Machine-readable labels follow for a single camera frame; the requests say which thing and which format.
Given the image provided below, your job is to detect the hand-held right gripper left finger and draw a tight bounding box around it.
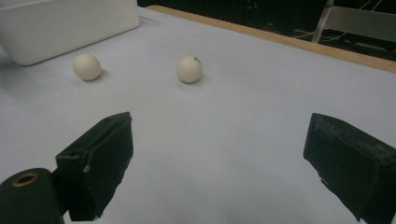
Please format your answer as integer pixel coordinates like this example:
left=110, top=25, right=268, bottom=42
left=50, top=111, right=134, bottom=222

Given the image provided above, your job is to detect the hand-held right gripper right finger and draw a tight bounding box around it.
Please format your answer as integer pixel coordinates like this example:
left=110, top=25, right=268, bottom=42
left=303, top=112, right=396, bottom=224

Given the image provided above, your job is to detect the plain white egg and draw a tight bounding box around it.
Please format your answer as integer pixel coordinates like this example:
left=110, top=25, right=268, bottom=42
left=72, top=53, right=103, bottom=82

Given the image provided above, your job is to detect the white egg with dark mark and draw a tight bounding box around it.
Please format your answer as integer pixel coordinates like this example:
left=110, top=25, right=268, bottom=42
left=176, top=55, right=204, bottom=84

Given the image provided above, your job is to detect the white plastic bin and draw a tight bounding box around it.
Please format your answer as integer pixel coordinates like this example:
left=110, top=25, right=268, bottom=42
left=0, top=0, right=140, bottom=67

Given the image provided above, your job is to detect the pale blue table mat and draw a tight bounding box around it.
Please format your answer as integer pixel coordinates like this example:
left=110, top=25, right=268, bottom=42
left=0, top=7, right=396, bottom=224

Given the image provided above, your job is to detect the white metal stand frame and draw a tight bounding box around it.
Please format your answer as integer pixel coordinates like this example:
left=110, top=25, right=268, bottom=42
left=311, top=0, right=396, bottom=45

